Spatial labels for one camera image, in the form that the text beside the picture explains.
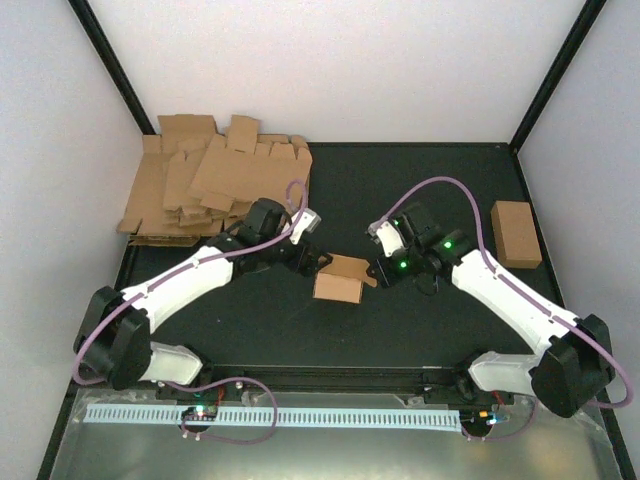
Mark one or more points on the stack of flat cardboard blanks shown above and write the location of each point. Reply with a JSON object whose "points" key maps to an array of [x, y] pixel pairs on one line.
{"points": [[194, 180]]}

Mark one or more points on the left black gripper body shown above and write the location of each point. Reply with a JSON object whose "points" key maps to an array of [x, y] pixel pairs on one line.
{"points": [[296, 262]]}

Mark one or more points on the right black frame post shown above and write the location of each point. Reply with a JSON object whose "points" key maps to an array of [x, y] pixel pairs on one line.
{"points": [[585, 20]]}

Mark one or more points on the metal base plate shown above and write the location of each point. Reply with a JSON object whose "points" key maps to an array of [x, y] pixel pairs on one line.
{"points": [[527, 443]]}

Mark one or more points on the light blue slotted cable duct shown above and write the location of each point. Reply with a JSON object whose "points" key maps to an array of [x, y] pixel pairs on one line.
{"points": [[282, 417]]}

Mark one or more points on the black frame post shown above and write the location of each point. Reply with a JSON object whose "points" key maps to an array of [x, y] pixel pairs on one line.
{"points": [[585, 20], [103, 48]]}

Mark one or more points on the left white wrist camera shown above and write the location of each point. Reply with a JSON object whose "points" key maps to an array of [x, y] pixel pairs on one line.
{"points": [[305, 221]]}

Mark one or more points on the left black frame post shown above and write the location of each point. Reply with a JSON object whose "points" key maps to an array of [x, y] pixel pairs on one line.
{"points": [[103, 48]]}

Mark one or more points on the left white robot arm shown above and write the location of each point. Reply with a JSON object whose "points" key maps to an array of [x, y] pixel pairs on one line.
{"points": [[114, 339]]}

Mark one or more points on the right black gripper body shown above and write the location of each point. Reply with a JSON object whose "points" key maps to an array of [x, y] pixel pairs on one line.
{"points": [[393, 276]]}

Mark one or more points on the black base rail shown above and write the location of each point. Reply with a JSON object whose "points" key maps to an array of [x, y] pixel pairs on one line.
{"points": [[436, 385]]}

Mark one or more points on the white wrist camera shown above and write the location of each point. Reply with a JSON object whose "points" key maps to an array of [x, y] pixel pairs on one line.
{"points": [[305, 221], [385, 234]]}

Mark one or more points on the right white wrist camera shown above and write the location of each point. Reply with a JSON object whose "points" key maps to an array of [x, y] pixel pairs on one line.
{"points": [[385, 234]]}

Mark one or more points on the folded brown cardboard box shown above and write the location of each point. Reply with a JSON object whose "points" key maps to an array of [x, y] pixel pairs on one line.
{"points": [[516, 240]]}

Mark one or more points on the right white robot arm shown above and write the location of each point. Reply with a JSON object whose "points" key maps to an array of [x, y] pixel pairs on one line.
{"points": [[566, 365]]}

